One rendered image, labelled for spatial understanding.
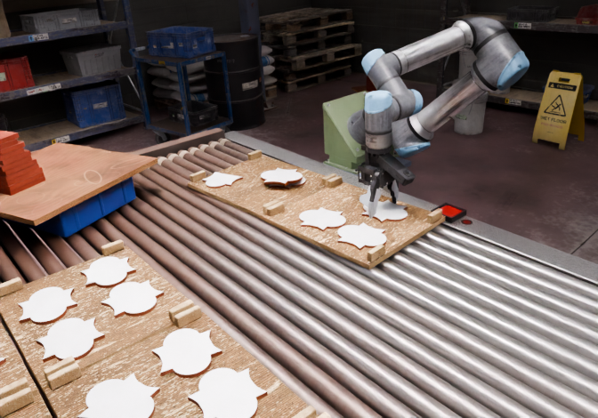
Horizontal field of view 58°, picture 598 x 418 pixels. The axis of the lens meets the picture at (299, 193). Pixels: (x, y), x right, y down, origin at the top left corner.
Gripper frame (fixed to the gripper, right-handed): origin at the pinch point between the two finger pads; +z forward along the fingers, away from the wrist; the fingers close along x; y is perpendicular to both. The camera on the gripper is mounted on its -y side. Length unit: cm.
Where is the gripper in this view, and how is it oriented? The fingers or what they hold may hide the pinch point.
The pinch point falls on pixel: (384, 210)
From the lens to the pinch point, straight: 163.3
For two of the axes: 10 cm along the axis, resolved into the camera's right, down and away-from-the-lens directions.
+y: -6.9, -2.5, 6.8
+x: -7.2, 3.3, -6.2
